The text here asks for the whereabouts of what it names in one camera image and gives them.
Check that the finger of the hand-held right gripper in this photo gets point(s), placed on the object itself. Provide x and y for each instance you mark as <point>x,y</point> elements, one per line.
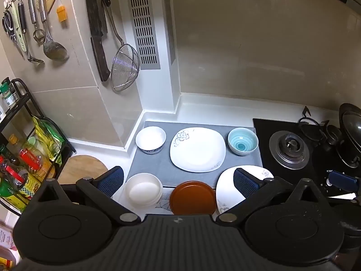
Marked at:
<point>341,181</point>

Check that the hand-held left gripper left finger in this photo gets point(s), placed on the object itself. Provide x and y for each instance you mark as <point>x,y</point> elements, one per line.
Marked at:
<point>110,181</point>

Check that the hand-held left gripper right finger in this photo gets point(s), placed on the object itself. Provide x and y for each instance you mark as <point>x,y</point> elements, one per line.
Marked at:
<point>247,183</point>

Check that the white square floral plate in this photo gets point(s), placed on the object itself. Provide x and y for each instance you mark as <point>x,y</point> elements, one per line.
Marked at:
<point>197,149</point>
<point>225,185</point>

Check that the white ribbed bowl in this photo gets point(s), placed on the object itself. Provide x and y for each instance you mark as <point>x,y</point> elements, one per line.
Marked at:
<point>143,192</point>

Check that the light blue ringed bowl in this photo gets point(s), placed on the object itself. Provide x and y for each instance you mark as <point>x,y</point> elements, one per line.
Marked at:
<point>243,144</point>

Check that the orange round plate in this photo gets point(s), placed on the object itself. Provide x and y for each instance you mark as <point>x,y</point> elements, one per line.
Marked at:
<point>193,199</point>

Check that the white bowl with blue pattern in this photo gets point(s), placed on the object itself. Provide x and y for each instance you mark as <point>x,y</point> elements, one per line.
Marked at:
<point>150,139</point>

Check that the round wooden cutting board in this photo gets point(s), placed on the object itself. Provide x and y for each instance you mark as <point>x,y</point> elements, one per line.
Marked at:
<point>81,169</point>

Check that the dark wok with lid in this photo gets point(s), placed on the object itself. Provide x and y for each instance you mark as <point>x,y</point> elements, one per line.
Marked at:
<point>351,135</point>

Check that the grey dish mat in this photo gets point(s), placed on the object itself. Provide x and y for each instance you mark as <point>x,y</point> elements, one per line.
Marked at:
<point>158,163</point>

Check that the round metal gas burner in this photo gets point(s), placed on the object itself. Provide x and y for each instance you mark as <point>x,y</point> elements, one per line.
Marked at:
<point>289,149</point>

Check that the black pot support grate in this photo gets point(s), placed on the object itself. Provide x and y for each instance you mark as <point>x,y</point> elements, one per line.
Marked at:
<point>316,131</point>

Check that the black glass gas stove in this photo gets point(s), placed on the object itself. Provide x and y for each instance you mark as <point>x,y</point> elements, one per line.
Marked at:
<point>265,127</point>

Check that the yellow green snack packets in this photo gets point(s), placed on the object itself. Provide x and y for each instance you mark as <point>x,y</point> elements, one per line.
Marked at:
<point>49,138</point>

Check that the oil bottle with red label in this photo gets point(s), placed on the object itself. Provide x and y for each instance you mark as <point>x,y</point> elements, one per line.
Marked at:
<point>33,158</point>

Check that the red capped sauce bottle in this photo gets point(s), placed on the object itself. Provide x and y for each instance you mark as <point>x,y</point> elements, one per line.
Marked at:
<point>12,175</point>

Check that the green labelled bottle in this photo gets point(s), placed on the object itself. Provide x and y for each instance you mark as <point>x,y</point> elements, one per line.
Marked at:
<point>10,194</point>

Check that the small orange capped bottle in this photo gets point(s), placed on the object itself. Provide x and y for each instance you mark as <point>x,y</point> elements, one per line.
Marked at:
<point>13,140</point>

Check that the printed packet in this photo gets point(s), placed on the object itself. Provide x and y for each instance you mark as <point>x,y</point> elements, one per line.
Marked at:
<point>5,240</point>

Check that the black metal storage rack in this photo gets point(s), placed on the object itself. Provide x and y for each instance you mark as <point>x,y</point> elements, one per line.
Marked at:
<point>21,90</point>

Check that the green capped spice bottle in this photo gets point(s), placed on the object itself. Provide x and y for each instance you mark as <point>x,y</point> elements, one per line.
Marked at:
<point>8,94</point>

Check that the large metal serving spoon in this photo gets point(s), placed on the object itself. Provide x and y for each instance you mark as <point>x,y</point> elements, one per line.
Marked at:
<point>55,50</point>

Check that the metal vent grille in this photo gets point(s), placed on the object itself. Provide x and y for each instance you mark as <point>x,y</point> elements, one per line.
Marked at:
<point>143,29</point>

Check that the small metal ladle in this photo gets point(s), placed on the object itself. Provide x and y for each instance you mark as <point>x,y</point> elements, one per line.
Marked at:
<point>28,48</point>

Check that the green and white peeler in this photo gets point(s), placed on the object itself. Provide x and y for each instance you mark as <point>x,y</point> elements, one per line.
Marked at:
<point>20,38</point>

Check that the orange silicone brush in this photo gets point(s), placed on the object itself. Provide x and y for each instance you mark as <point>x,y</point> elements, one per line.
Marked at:
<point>62,13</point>

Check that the metal can opener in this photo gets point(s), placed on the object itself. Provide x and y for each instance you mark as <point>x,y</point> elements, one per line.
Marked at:
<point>35,19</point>

